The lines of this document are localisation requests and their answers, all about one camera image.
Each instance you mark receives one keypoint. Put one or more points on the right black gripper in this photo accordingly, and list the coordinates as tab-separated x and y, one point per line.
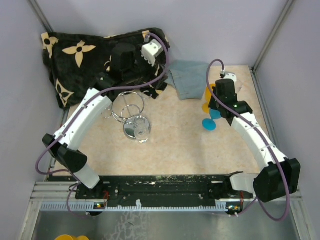
211	104

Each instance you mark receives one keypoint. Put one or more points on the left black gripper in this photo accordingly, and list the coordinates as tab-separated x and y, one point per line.
151	74

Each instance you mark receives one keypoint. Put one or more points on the orange wine glass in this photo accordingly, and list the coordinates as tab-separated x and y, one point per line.
207	97

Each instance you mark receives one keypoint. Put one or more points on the blue wine glass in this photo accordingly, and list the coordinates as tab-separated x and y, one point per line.
209	124

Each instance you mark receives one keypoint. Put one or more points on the clear champagne glass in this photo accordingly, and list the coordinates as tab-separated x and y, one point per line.
238	86

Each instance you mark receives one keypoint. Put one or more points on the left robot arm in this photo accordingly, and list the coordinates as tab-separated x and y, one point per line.
64	144

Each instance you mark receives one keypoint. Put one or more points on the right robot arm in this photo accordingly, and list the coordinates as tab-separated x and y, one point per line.
278	175

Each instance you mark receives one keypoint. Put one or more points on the chrome wine glass rack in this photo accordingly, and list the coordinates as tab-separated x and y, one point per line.
125	107

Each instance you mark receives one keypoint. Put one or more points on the black floral blanket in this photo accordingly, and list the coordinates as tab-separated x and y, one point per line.
78	62

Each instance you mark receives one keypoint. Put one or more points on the blue denim cloth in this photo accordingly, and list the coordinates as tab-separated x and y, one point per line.
188	78

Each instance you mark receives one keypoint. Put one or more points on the yellow object at bottom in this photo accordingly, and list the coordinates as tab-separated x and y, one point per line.
71	237

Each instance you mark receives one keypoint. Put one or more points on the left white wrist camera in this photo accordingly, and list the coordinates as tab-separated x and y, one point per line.
150	51

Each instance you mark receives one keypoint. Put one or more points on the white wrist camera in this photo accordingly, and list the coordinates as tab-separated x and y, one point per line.
150	51
229	75

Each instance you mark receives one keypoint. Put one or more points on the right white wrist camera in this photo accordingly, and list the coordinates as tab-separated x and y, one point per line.
229	75

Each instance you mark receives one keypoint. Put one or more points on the right corner aluminium post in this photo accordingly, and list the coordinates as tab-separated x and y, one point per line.
284	14

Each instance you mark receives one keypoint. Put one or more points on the corner aluminium post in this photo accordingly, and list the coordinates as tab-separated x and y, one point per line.
284	14
40	15

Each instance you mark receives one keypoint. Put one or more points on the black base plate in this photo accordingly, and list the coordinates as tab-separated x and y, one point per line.
162	190

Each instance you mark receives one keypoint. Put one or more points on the left corner aluminium post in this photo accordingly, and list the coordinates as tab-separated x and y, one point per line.
40	15

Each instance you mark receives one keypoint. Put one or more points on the aluminium rail frame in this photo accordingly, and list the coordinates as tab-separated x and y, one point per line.
200	207

